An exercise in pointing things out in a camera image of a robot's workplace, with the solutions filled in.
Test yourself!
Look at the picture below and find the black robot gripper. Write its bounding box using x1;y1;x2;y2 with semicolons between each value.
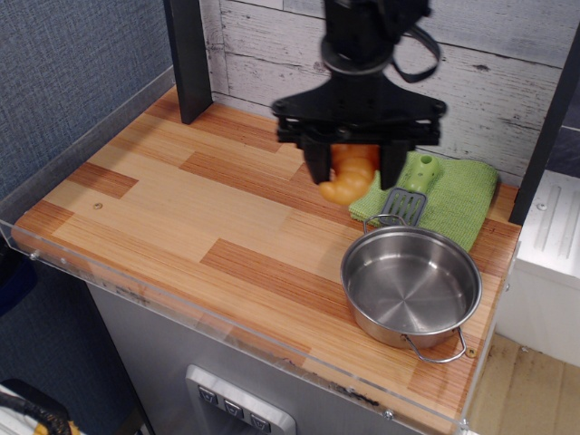
272;72;447;189

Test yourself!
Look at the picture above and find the orange plastic toy croissant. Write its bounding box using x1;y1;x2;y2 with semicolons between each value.
318;144;380;206

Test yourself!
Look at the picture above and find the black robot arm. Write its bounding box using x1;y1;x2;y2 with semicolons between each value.
272;1;447;189

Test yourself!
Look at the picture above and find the stainless steel pot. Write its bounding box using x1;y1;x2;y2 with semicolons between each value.
340;214;483;363

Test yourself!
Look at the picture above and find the grey toy fridge cabinet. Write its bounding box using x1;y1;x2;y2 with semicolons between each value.
89;285;426;434

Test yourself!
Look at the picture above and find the silver dispenser button panel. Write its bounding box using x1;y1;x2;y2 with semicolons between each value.
185;364;296;434

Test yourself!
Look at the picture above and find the yellow black object bottom left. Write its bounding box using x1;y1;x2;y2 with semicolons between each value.
1;385;82;435

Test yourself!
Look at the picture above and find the green handled grey spatula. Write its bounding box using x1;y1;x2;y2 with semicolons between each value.
379;154;440;226

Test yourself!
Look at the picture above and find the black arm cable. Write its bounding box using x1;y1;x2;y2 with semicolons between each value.
389;24;442;83

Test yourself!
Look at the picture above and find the black vertical post right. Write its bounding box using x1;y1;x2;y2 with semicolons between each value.
502;1;579;225

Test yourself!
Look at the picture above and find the black vertical post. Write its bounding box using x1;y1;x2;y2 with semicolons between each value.
163;0;213;124
502;1;579;225

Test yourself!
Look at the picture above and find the clear acrylic guard rail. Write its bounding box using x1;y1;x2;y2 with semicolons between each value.
0;65;521;435

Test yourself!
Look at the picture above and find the black vertical post left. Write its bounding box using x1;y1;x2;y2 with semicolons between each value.
163;0;213;124

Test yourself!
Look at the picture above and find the white aluminium side frame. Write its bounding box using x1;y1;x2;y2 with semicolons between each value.
496;170;579;366

